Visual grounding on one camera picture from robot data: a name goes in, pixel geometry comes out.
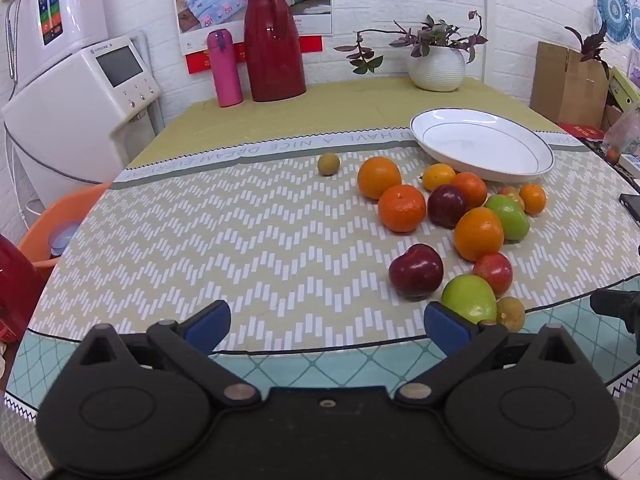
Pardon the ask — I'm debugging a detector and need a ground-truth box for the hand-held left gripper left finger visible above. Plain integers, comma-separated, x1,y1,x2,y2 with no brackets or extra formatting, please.
75,299,262,407

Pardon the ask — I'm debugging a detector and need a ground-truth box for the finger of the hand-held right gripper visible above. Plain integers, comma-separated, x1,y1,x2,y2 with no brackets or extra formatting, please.
590,287,640,348

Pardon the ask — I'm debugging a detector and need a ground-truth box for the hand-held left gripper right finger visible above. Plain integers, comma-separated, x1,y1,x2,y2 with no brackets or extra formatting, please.
395,301,581,408

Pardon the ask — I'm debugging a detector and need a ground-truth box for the green lime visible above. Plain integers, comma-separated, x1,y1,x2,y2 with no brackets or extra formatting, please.
484,194,531,242
441,274,497,325

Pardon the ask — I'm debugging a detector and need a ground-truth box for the dark red plum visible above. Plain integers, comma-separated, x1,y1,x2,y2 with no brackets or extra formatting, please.
389,243,445,299
427,184,469,229

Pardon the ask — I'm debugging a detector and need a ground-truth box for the red apple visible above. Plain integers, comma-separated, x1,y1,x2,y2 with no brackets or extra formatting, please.
473,252,514,295

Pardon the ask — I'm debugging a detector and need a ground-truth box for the bumpy tangerine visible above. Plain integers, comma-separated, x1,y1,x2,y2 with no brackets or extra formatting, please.
377,184,427,233

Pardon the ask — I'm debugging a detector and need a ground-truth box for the small orange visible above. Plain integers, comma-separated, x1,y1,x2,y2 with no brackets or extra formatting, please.
519,182,547,215
422,163,457,192

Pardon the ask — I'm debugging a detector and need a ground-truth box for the white plate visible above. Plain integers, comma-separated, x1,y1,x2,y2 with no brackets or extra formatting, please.
410,108,556,183

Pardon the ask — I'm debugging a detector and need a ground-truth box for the chevron patterned tablecloth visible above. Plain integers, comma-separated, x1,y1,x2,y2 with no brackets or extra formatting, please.
5,132,640,421

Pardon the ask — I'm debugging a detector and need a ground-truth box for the black phone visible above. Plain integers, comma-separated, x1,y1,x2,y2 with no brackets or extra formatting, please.
619,192,640,223

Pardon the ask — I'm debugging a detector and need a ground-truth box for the small red-orange peach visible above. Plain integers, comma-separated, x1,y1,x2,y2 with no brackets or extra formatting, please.
497,186,526,211

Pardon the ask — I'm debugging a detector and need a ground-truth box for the pale blue cup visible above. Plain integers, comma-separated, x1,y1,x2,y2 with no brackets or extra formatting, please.
47,222,81,258

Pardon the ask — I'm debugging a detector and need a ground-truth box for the clear plastic bag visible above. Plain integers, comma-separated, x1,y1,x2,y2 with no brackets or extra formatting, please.
602,107,640,163

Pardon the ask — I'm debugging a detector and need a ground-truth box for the red envelope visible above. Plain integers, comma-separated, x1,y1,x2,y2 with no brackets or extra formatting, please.
557,121,606,142

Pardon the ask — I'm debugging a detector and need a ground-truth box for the orange plastic basin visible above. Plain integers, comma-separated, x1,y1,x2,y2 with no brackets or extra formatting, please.
17,182,108,266

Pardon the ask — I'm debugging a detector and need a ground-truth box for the red plastic container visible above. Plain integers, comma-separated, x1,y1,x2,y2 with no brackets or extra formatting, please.
0,234,48,343

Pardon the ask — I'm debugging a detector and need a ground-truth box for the green white box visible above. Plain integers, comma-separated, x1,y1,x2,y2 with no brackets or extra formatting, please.
607,67,640,111

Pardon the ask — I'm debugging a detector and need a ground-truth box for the cardboard box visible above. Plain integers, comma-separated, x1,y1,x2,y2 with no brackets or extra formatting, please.
530,41,611,128

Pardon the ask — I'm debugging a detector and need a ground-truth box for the white dispenser with screen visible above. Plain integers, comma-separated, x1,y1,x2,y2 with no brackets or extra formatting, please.
2,30,163,206

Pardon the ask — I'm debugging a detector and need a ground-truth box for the yellow-green quilted cloth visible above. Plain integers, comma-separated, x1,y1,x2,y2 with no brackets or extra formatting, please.
0,77,640,466

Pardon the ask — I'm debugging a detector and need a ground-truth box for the pink bottle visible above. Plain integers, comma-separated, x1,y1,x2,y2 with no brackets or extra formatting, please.
206,29,244,108

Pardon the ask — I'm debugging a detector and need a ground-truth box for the white ribbed plant pot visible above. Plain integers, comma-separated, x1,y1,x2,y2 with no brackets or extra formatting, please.
407,45,467,93

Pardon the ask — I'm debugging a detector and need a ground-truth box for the dark purple plant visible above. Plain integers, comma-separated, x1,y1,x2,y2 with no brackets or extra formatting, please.
565,20,612,78

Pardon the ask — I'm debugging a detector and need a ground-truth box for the red paper strip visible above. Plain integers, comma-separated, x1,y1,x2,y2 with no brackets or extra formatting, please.
185,34,326,75

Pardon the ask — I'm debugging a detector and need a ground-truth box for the red thermos jug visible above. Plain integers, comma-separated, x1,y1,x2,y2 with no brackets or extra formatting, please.
243,0,307,103

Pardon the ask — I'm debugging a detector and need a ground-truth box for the trailing purple-green plant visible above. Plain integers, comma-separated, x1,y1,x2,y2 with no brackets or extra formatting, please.
334,10,488,75

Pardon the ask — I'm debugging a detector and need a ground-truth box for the blue patterned wall plate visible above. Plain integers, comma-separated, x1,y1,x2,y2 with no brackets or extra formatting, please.
595,0,632,43

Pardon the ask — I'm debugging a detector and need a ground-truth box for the white wall appliance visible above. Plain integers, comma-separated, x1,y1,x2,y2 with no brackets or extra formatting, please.
0,0,106,81

